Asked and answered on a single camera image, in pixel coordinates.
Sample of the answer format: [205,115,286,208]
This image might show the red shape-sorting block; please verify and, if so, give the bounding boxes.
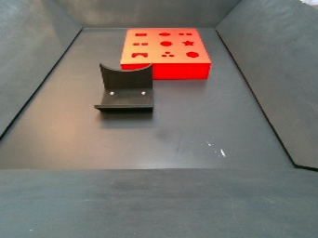
[120,28,211,80]

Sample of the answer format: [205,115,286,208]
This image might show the black curved holder bracket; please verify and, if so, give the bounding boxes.
[95,64,154,112]

